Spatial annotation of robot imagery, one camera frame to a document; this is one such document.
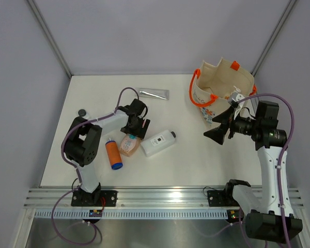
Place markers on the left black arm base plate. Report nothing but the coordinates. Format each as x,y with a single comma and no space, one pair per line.
108,198

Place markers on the white slotted cable duct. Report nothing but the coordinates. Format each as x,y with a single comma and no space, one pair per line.
135,214

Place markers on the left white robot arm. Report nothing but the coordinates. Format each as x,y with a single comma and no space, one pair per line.
81,144

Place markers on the silver tube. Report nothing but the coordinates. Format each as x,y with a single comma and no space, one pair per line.
161,94

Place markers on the canvas tote bag orange handles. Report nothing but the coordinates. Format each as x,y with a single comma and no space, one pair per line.
210,82

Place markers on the cream pump soap bottle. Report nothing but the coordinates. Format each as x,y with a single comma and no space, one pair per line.
230,92

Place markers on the orange bottle blue cap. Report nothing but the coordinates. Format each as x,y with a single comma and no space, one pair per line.
113,155

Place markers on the pink lotion bottle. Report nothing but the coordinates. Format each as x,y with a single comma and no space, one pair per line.
129,145

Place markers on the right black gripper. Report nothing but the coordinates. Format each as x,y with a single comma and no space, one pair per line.
218,134

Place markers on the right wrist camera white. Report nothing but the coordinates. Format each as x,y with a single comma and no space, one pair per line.
234,102

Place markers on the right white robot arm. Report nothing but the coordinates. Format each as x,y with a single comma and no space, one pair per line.
270,218

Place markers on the clear bottle dark cap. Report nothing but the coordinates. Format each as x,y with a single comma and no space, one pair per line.
83,113

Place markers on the white rectangular bottle black cap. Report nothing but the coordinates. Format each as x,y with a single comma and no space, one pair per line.
158,142

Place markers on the aluminium rail frame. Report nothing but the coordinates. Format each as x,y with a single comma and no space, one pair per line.
132,198

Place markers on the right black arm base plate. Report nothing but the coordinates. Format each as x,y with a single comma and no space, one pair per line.
220,199

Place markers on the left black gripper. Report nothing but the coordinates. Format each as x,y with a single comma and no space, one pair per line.
140,131

